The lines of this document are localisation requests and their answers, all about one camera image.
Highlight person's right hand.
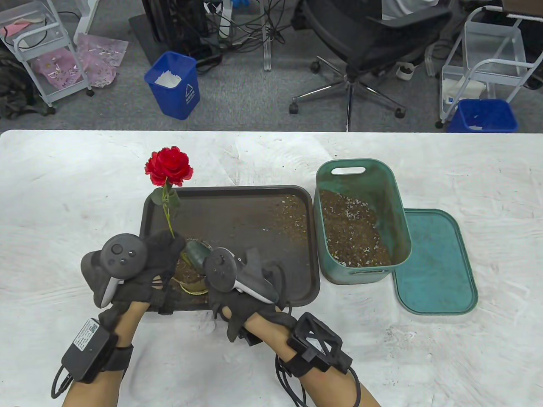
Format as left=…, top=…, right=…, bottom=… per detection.
left=207, top=248, right=298, bottom=344

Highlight person's left hand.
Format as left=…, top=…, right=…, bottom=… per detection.
left=81, top=231, right=186, bottom=323

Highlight brown potting mix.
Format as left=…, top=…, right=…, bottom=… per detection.
left=319, top=190, right=392, bottom=268
left=174, top=254, right=206, bottom=285

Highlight green plastic trowel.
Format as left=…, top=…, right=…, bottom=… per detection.
left=185, top=240, right=212, bottom=272

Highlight red artificial rose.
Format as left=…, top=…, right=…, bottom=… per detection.
left=144, top=146, right=194, bottom=240

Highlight green plastic bin lid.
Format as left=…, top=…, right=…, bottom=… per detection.
left=392, top=208, right=479, bottom=316

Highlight person's left forearm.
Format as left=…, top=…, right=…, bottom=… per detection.
left=63, top=301, right=150, bottom=407

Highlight person's right forearm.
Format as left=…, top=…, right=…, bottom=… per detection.
left=244, top=312, right=382, bottom=407

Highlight scattered potting mix crumbs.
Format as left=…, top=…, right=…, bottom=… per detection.
left=263, top=195, right=313, bottom=246

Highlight yellow ribbed flower pot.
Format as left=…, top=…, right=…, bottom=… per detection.
left=173, top=240, right=209, bottom=296

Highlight dark brown plastic tray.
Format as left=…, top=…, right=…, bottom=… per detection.
left=139, top=186, right=321, bottom=313

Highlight blue bin with white symbol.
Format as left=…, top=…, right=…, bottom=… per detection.
left=144, top=51, right=201, bottom=121

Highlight green plastic storage bin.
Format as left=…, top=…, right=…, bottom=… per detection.
left=313, top=159, right=413, bottom=285

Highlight pink plastic bag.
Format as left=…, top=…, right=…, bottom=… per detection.
left=75, top=33, right=129, bottom=89
left=33, top=47, right=81, bottom=90

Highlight black backpack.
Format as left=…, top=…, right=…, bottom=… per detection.
left=0, top=46, right=56, bottom=120

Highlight black computer tower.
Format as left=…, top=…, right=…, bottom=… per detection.
left=141, top=0, right=211, bottom=44

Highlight white metal trolley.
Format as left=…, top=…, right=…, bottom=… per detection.
left=435, top=6, right=543, bottom=129
left=0, top=0, right=95, bottom=108

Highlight black office chair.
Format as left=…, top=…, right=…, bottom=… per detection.
left=289, top=0, right=452, bottom=132

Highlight plain blue bin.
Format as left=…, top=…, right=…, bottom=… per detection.
left=446, top=98, right=520, bottom=134

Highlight white desk leg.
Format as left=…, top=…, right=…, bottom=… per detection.
left=424, top=42, right=437, bottom=78

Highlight black right wrist camera module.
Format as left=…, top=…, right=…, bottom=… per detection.
left=286, top=312, right=353, bottom=378

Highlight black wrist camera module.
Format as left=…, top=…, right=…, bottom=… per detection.
left=62, top=318, right=134, bottom=384
left=286, top=312, right=353, bottom=378

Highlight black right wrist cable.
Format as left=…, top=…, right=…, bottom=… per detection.
left=275, top=354, right=361, bottom=407

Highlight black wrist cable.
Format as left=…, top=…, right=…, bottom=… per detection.
left=51, top=365, right=75, bottom=399
left=275, top=354, right=361, bottom=407

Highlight black left wrist camera module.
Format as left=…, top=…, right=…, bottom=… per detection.
left=62, top=318, right=134, bottom=384

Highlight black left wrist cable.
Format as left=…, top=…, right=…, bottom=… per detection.
left=51, top=365, right=75, bottom=399

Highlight bundle of floor cables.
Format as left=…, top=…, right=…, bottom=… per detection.
left=203, top=0, right=290, bottom=56

